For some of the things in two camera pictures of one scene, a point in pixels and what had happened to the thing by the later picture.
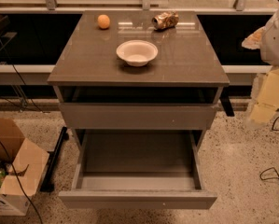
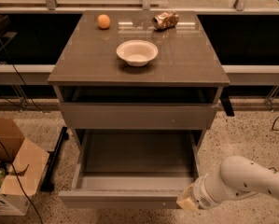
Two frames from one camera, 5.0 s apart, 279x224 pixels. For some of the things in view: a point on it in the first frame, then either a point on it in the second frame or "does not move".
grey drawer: (141, 169) does not move
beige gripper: (276, 37) to (200, 194)
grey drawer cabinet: (138, 70) does not move
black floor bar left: (48, 182) does not move
